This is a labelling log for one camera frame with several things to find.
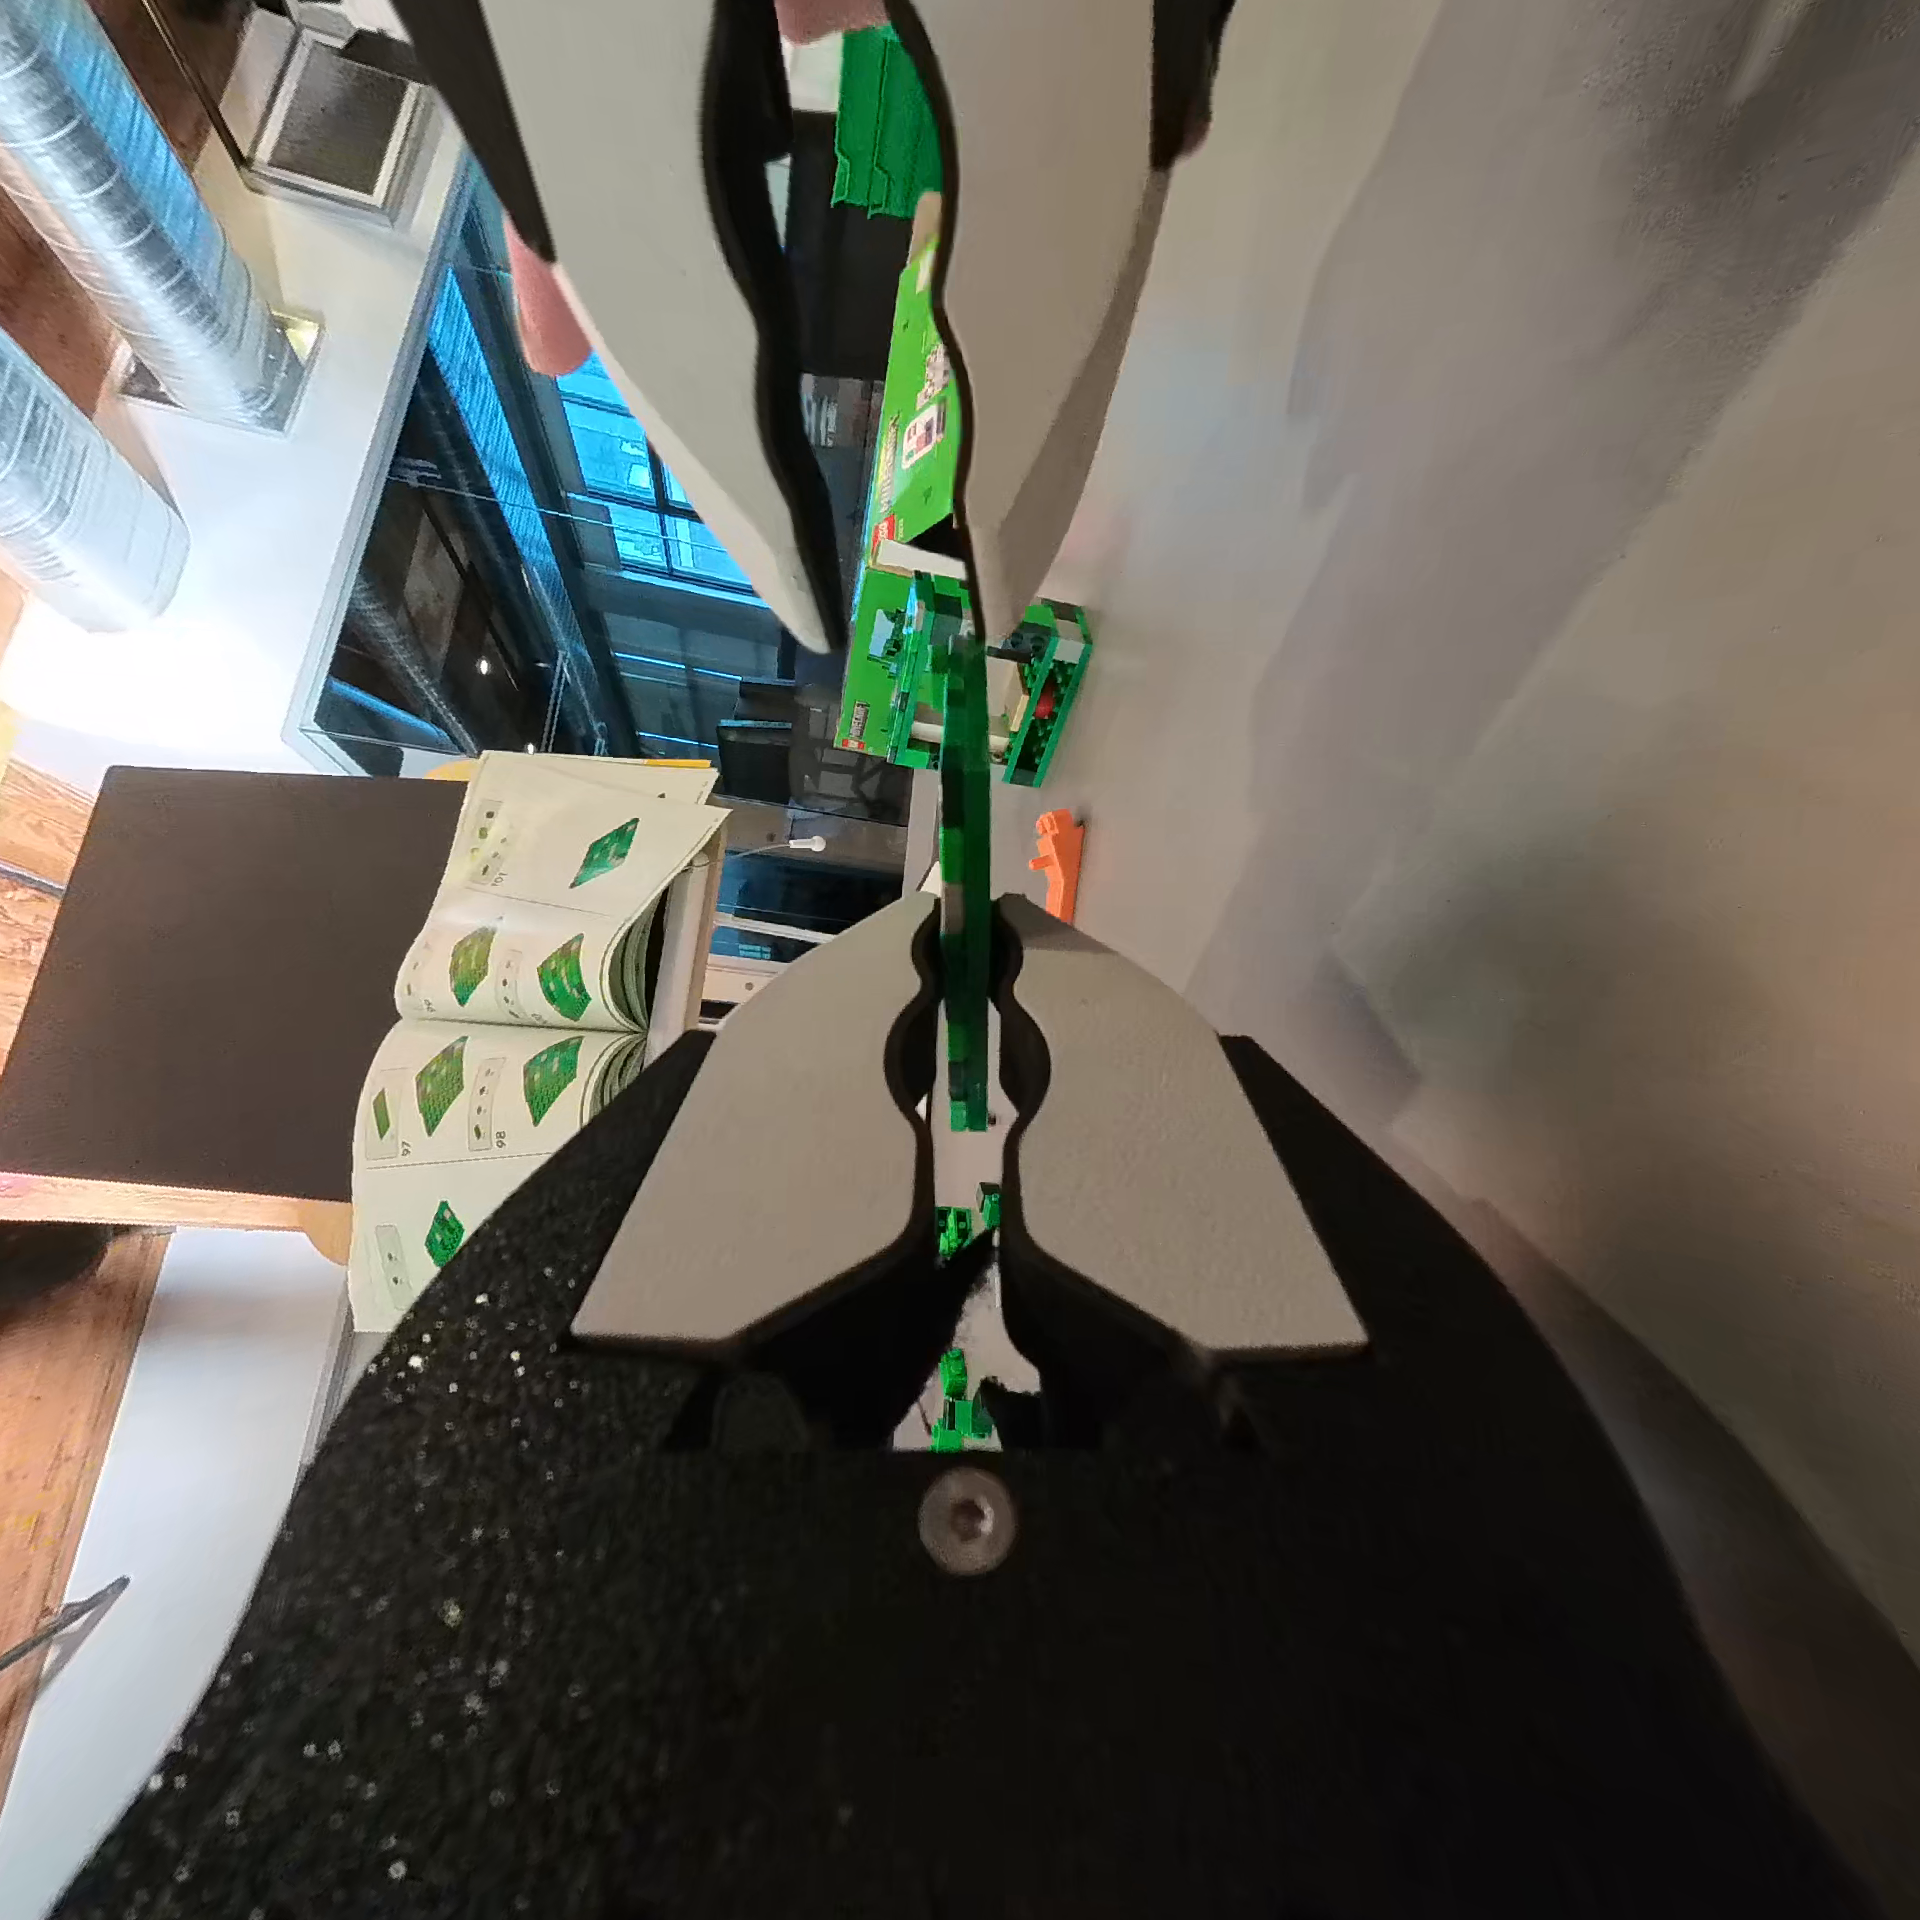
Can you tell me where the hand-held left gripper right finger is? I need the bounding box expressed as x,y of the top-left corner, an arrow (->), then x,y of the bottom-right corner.
997,894 -> 1369,1445

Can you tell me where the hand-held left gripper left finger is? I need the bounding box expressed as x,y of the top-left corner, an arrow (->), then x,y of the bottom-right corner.
570,892 -> 999,1453

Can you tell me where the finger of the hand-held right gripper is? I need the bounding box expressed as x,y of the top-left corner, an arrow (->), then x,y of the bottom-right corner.
483,0 -> 846,657
884,0 -> 1174,635

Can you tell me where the green mosaic lego plate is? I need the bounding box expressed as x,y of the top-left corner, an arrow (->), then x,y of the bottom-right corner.
918,574 -> 999,1137

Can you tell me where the green lego set box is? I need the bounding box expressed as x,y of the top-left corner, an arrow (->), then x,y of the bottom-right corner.
834,194 -> 970,776

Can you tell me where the open lego instruction booklet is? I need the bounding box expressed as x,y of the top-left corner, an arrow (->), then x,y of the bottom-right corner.
347,750 -> 735,1337

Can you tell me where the green and white lego build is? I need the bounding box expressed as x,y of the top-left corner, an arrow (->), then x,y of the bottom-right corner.
982,596 -> 1098,794

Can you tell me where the person's right hand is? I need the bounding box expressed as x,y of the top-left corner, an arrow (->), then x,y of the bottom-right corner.
506,0 -> 849,377

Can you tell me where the ceiling vent grille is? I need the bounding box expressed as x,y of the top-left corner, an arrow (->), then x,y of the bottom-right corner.
246,30 -> 436,203

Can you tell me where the dark brown panel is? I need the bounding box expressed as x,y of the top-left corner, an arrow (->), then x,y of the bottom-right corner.
0,765 -> 473,1232

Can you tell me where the large silver air duct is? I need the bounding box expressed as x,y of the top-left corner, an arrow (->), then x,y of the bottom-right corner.
0,0 -> 308,430

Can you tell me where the glass window wall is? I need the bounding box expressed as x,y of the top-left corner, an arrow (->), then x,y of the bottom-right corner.
286,165 -> 798,776

